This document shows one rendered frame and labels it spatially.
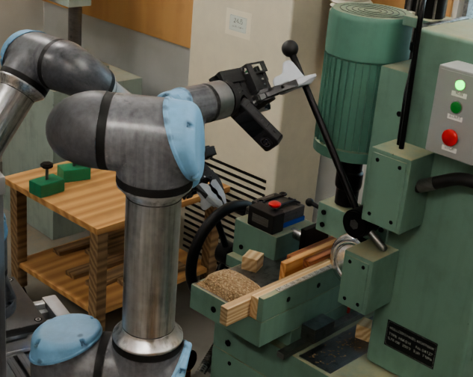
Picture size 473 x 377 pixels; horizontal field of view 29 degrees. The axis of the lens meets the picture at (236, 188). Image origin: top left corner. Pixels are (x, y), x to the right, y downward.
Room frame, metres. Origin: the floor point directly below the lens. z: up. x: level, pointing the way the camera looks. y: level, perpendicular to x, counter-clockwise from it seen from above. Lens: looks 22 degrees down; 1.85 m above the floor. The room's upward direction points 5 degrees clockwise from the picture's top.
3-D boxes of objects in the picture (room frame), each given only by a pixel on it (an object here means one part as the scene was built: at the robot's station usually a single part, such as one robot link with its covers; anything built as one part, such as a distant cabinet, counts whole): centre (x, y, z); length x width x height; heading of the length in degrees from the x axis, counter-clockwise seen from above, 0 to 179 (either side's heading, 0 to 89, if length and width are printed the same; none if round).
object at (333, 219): (1.84, -0.26, 1.03); 0.14 x 0.07 x 0.09; 48
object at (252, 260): (1.84, -0.05, 0.92); 0.04 x 0.04 x 0.03; 69
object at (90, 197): (3.17, 0.45, 0.32); 0.66 x 0.57 x 0.64; 138
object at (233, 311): (1.78, -0.18, 0.92); 0.54 x 0.02 x 0.04; 138
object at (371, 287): (1.61, -0.28, 1.02); 0.09 x 0.07 x 0.12; 138
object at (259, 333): (1.92, -0.16, 0.87); 0.61 x 0.30 x 0.06; 138
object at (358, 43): (1.85, -0.25, 1.35); 0.18 x 0.18 x 0.31
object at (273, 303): (1.82, -0.27, 0.93); 0.60 x 0.02 x 0.06; 138
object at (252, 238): (1.98, -0.10, 0.91); 0.15 x 0.14 x 0.09; 138
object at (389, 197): (1.60, -0.30, 1.23); 0.09 x 0.08 x 0.15; 48
